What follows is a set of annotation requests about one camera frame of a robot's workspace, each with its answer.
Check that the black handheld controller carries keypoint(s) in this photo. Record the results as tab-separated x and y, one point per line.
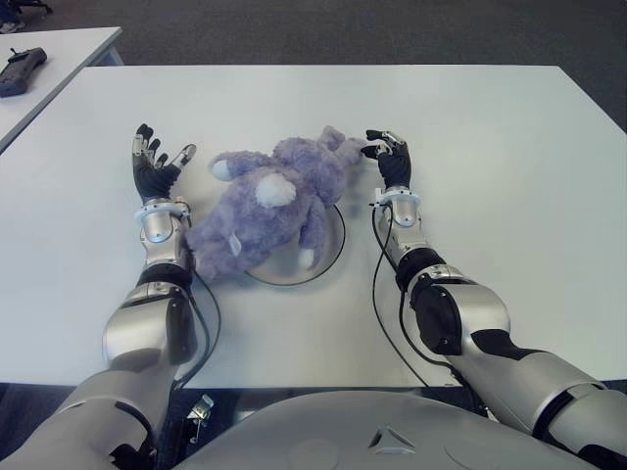
19	71

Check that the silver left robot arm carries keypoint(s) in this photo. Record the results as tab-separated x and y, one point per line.
127	333

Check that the white side table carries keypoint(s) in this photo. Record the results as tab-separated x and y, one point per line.
56	51

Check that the white plate with black rim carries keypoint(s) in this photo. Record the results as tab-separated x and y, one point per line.
328	245

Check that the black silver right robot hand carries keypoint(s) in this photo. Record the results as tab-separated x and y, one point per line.
394	166

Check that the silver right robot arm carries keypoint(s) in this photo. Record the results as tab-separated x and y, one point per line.
480	303

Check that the metal clamp under table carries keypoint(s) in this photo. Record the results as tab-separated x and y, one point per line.
201	411

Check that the grey robot torso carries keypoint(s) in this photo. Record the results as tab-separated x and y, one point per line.
343	431

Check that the purple plush doll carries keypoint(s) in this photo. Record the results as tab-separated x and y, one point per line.
274	205

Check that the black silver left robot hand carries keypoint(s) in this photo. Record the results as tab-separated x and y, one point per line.
154	176

